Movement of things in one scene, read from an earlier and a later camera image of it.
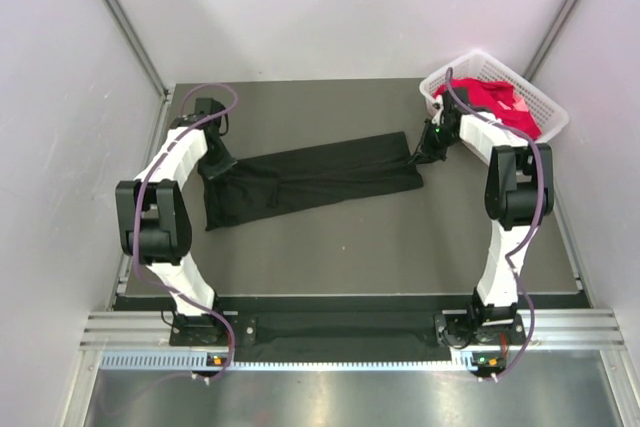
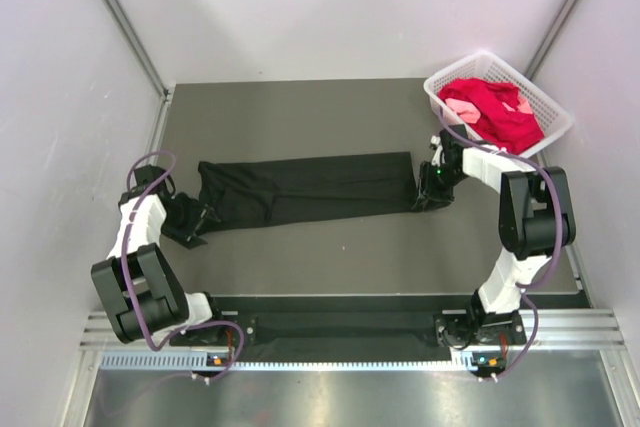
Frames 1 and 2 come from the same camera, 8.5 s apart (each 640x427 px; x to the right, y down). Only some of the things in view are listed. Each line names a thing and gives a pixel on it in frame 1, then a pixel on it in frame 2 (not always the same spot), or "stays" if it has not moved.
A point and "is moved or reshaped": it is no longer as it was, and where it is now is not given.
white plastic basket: (549, 115) stays
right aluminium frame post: (564, 12) stays
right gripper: (425, 152) to (427, 191)
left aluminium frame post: (121, 19) stays
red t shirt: (495, 98) stays
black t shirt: (266, 183) is moved or reshaped
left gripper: (211, 171) to (196, 210)
